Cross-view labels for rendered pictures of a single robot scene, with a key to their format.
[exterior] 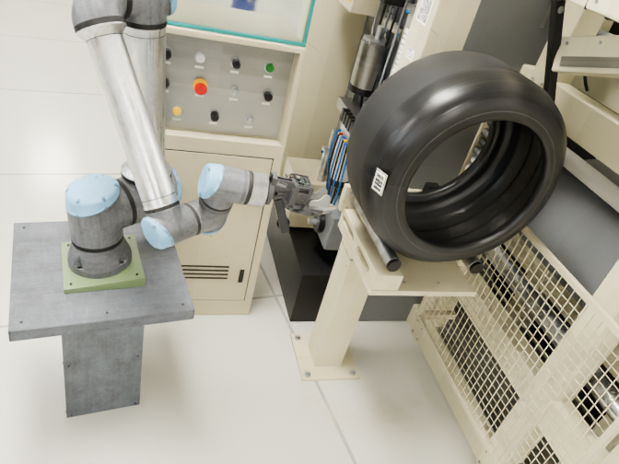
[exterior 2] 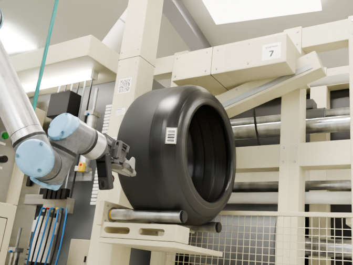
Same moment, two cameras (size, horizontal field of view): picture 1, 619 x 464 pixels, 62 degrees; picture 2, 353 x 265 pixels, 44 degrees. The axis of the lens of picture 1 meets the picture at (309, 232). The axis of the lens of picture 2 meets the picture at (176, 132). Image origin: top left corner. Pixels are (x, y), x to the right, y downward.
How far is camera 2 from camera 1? 126 cm
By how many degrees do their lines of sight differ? 61
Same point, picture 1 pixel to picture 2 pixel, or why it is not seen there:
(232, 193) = (86, 133)
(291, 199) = (117, 151)
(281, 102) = (11, 167)
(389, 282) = (183, 233)
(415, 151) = (186, 114)
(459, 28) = not seen: hidden behind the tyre
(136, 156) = (14, 89)
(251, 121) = not seen: outside the picture
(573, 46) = not seen: hidden behind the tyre
